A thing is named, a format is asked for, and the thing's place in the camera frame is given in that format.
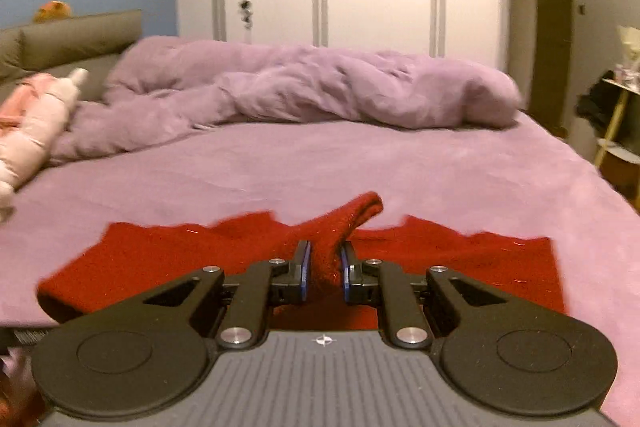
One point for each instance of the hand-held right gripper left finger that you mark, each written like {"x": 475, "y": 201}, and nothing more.
{"x": 304, "y": 268}

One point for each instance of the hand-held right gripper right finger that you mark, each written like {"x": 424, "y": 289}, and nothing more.
{"x": 345, "y": 268}

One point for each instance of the red knit sweater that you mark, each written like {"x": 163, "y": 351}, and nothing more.
{"x": 150, "y": 252}

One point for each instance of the bed with purple sheet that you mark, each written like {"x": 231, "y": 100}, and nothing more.
{"x": 300, "y": 167}

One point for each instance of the purple duvet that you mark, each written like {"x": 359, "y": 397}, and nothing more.
{"x": 310, "y": 82}

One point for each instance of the long pale pink plush toy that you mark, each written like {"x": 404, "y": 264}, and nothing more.
{"x": 30, "y": 137}

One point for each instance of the small dark hanging ornament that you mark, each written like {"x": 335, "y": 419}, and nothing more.
{"x": 245, "y": 11}

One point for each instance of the dark cloth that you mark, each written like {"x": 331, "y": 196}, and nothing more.
{"x": 595, "y": 104}

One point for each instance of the wooden side shelf stand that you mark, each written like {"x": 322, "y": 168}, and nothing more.
{"x": 612, "y": 127}

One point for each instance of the green pillow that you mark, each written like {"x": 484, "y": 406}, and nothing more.
{"x": 75, "y": 37}

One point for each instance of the dark wooden door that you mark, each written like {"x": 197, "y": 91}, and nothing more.
{"x": 552, "y": 42}

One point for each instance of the orange plush toy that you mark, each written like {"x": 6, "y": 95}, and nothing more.
{"x": 52, "y": 11}

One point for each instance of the small trinkets on shelf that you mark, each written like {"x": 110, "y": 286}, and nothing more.
{"x": 627, "y": 74}

